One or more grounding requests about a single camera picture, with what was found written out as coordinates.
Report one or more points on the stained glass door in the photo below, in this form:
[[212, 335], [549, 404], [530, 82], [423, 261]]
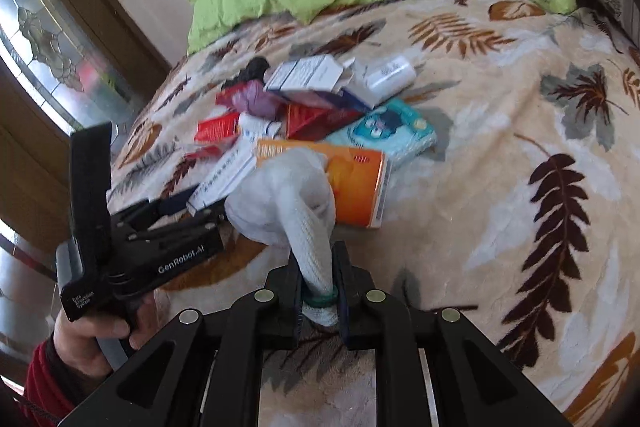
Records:
[[62, 70]]

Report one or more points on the white blue medicine box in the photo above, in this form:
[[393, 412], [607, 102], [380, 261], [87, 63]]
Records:
[[316, 73]]

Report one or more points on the torn red carton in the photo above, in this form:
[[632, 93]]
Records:
[[214, 136]]

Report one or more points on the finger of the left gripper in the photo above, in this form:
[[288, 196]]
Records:
[[213, 214], [141, 215]]

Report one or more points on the blue cartoon tissue pack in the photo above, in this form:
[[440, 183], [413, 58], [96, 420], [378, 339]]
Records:
[[393, 128]]

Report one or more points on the white small box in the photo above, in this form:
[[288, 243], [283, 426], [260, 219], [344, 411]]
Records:
[[372, 85]]

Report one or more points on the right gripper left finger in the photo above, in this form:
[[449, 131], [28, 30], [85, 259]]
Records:
[[202, 369]]

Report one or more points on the left hand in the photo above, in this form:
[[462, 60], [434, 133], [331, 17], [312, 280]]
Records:
[[76, 343]]

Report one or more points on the leaf pattern fleece blanket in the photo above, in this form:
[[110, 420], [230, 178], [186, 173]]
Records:
[[525, 214]]

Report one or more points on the black plastic bag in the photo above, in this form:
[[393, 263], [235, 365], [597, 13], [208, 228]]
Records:
[[255, 69]]

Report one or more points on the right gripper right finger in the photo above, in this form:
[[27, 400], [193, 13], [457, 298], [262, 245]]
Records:
[[432, 368]]

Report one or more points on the orange box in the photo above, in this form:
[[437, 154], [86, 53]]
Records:
[[358, 178]]

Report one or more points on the red sleeve forearm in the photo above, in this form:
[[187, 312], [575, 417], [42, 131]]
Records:
[[53, 389]]

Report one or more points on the white cotton glove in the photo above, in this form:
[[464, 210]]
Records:
[[288, 202]]

